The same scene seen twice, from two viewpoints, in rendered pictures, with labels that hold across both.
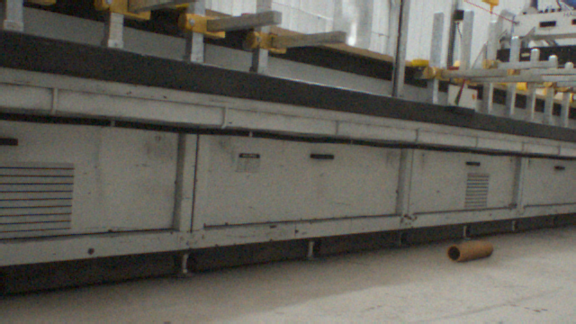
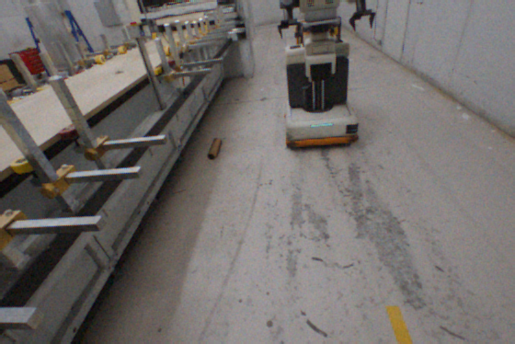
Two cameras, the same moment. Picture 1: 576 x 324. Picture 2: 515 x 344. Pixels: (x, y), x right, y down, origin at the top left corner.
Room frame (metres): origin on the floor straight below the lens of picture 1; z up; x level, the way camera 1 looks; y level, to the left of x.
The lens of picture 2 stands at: (0.58, 0.23, 1.29)
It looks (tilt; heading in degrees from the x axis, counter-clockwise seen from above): 34 degrees down; 324
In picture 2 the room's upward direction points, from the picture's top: 10 degrees counter-clockwise
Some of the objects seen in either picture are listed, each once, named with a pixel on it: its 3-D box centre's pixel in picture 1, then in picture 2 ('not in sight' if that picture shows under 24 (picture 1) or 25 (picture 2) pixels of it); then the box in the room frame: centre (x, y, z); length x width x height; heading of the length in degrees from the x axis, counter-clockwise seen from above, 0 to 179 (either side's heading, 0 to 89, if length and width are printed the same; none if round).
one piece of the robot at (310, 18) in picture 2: not in sight; (320, 27); (1.87, -1.50, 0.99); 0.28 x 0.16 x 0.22; 43
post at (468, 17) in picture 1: (464, 61); (176, 57); (2.71, -0.76, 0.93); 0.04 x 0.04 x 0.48; 44
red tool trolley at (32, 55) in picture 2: not in sight; (31, 64); (11.34, -0.16, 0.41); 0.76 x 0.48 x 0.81; 141
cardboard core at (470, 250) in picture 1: (470, 250); (214, 148); (2.68, -0.86, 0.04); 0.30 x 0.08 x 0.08; 134
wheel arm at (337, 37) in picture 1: (290, 41); (120, 144); (1.80, 0.04, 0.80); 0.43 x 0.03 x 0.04; 44
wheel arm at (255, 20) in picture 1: (226, 25); (85, 177); (1.62, 0.22, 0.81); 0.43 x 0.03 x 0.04; 44
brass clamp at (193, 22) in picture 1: (202, 26); (60, 181); (1.68, 0.30, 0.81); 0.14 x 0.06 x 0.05; 134
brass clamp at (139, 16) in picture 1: (122, 5); (0, 233); (1.51, 0.48, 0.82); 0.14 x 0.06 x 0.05; 134
